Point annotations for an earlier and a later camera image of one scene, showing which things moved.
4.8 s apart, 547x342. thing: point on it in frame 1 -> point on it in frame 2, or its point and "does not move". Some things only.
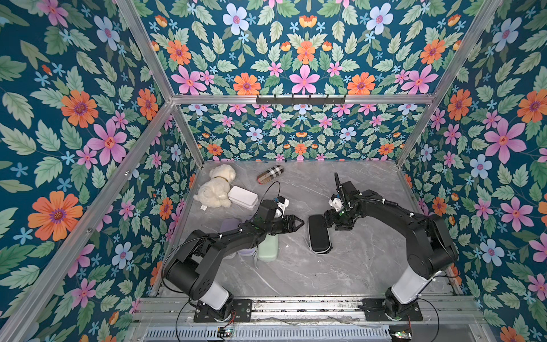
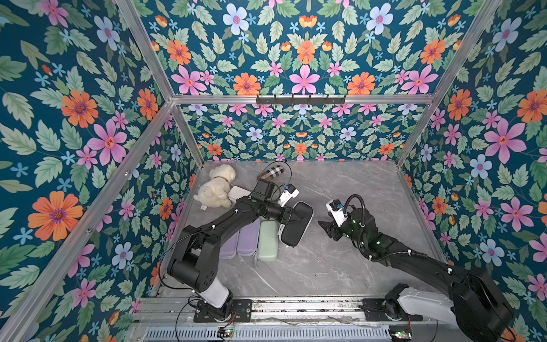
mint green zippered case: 267,249 does not move
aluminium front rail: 162,311 does not move
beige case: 319,236 -> 292,233
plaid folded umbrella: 269,174 does not move
